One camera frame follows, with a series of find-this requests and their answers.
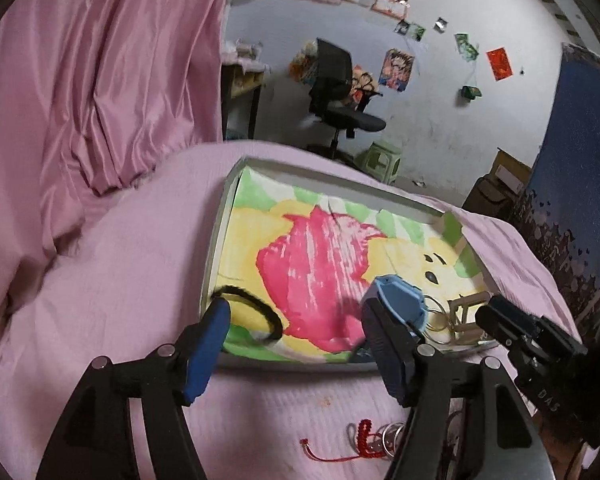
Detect black hair tie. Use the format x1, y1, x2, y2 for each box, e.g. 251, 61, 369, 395
211, 285, 284, 347

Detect red string bracelet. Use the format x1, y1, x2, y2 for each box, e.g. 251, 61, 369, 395
300, 419, 388, 461

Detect silver bangles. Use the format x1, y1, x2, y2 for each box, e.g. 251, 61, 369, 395
422, 296, 456, 345

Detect wooden desk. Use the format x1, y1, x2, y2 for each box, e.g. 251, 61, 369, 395
221, 55, 267, 141

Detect red paper square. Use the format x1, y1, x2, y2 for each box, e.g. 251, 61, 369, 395
486, 47, 513, 81

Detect pink satin curtain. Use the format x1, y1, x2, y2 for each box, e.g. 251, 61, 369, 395
0, 0, 231, 361

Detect green wall photos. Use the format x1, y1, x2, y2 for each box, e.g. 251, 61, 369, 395
454, 33, 480, 62

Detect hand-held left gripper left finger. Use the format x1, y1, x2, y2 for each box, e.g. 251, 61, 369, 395
35, 299, 232, 480

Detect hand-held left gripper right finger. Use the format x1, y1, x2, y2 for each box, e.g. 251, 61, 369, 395
361, 295, 556, 480

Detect cartoon wall poster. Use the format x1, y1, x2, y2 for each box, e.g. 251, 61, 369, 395
379, 49, 415, 92

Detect stack of papers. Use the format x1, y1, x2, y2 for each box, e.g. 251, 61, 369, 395
225, 37, 263, 61

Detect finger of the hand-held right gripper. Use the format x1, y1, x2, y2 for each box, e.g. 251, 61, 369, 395
475, 294, 546, 356

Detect pink floral bedspread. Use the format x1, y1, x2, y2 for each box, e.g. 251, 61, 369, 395
0, 140, 596, 480

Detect blue digital watch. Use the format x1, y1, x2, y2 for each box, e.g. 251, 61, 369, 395
370, 275, 431, 336

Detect black office chair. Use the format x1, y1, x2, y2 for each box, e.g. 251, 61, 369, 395
306, 37, 387, 161

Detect grey cardboard box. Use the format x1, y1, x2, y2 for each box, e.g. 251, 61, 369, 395
198, 156, 501, 368

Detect blue dotted curtain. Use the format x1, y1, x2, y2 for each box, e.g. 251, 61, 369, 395
510, 42, 600, 331

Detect pair of wall photos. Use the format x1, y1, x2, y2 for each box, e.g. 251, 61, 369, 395
395, 20, 426, 42

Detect colourful gift bag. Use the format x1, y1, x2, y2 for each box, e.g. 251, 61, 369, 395
290, 42, 321, 86

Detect painted paper sheet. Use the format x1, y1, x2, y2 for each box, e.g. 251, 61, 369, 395
222, 167, 491, 363

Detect brown cardboard boxes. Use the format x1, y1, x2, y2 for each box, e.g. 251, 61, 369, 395
462, 147, 533, 221

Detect cartoon children wall picture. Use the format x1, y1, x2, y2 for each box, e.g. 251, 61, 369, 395
350, 65, 381, 106

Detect green plastic stool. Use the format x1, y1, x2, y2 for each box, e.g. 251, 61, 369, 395
356, 141, 403, 184

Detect silver rings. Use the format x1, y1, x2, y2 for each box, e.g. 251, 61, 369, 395
380, 422, 411, 456

